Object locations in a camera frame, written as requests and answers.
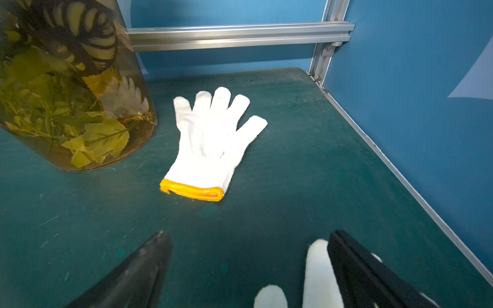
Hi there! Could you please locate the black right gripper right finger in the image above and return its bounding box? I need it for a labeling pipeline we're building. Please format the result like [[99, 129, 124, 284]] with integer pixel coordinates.
[[327, 230, 438, 307]]

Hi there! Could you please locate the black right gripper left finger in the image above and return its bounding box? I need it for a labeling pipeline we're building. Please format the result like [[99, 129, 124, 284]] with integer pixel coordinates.
[[67, 230, 173, 307]]

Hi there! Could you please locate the white glove yellow cuff near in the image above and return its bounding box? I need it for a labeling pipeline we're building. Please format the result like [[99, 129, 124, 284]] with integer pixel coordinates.
[[253, 239, 436, 308]]

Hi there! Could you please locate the white glove yellow cuff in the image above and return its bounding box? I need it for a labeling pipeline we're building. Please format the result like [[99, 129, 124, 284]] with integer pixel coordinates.
[[160, 87, 268, 202], [253, 239, 436, 308]]

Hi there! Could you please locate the white glove yellow cuff far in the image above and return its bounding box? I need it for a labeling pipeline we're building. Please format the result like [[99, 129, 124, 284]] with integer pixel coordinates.
[[160, 87, 268, 202]]

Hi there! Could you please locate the glass vase with leafy plant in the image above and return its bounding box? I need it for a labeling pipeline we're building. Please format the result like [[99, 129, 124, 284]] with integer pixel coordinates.
[[1, 1, 157, 172]]

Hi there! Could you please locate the aluminium back frame rail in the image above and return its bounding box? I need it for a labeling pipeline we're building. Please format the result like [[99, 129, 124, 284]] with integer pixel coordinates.
[[128, 21, 355, 52]]

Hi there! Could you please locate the aluminium right frame post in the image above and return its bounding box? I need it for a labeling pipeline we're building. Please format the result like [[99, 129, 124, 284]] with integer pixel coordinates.
[[308, 0, 350, 87]]

